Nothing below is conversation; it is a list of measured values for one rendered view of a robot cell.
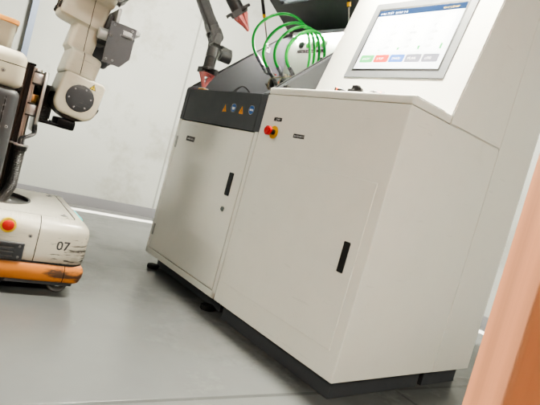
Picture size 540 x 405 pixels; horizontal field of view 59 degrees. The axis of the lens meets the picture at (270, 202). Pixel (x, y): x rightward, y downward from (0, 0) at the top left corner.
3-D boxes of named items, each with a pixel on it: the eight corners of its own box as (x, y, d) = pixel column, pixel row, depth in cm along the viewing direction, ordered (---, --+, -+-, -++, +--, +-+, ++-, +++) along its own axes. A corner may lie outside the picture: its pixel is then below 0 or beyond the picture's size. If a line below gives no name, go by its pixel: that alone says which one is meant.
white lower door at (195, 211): (147, 245, 251) (180, 119, 247) (151, 246, 253) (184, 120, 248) (210, 289, 202) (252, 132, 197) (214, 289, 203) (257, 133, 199)
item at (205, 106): (182, 118, 246) (190, 88, 245) (190, 120, 249) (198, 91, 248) (252, 131, 199) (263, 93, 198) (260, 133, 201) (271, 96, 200)
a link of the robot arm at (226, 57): (209, 34, 242) (216, 31, 234) (230, 43, 247) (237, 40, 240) (204, 58, 241) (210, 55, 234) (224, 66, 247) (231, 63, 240)
